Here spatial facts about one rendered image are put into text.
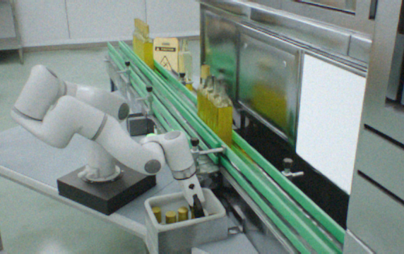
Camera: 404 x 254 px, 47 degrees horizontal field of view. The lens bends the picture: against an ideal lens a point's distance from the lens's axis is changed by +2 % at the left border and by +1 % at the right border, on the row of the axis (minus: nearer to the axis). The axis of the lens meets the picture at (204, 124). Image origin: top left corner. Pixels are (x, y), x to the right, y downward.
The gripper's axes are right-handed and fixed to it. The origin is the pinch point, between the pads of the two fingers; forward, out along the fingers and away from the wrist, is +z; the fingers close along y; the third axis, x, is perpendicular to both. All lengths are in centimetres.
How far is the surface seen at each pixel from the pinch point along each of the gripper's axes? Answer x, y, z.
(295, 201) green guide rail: -23.8, -22.6, -5.9
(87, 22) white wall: -30, 608, 52
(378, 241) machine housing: -7, -80, -45
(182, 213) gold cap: 4.7, -0.6, -1.8
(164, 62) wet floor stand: -74, 348, 66
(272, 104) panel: -37.2, 9.3, -19.9
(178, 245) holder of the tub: 10.0, -9.8, 1.1
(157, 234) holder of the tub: 14.7, -9.3, -5.3
